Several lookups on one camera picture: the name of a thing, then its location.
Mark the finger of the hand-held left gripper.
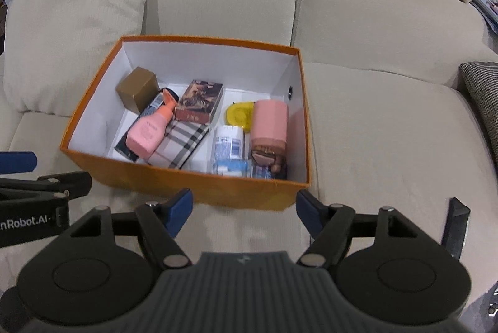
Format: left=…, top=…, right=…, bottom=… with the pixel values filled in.
left=0, top=171, right=93, bottom=201
left=0, top=151, right=38, bottom=175

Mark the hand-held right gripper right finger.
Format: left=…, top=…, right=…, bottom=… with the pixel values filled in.
left=296, top=190, right=429, bottom=268

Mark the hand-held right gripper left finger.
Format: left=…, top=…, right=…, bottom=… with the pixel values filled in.
left=58, top=188, right=194, bottom=269

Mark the orange cardboard box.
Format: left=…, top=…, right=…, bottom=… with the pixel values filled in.
left=59, top=35, right=312, bottom=212

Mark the plaid case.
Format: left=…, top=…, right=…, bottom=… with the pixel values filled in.
left=147, top=121, right=211, bottom=170

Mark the clear plastic box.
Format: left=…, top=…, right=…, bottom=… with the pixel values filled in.
left=212, top=158, right=250, bottom=176

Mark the dark blue bottle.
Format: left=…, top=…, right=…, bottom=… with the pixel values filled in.
left=124, top=87, right=180, bottom=162

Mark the white tube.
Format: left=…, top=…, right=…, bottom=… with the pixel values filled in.
left=212, top=125, right=246, bottom=162

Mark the pink bottle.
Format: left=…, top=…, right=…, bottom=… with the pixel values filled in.
left=125, top=89, right=176, bottom=158

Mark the yellow tape measure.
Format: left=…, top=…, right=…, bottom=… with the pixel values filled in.
left=225, top=101, right=255, bottom=133

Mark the illustrated card box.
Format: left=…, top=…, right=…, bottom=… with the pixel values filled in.
left=175, top=80, right=225, bottom=123

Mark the brown cardboard box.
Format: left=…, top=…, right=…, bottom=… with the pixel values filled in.
left=115, top=67, right=159, bottom=115

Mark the beige sofa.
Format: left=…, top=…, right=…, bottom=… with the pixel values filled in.
left=0, top=0, right=498, bottom=318

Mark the black phone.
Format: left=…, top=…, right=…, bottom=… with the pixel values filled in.
left=441, top=197, right=471, bottom=264

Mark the beige pillow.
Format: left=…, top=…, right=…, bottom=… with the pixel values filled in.
left=3, top=0, right=160, bottom=117

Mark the checkered cushion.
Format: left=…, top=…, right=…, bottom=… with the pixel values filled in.
left=460, top=61, right=498, bottom=162

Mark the stack of magazines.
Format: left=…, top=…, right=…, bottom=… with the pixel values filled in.
left=472, top=0, right=498, bottom=34

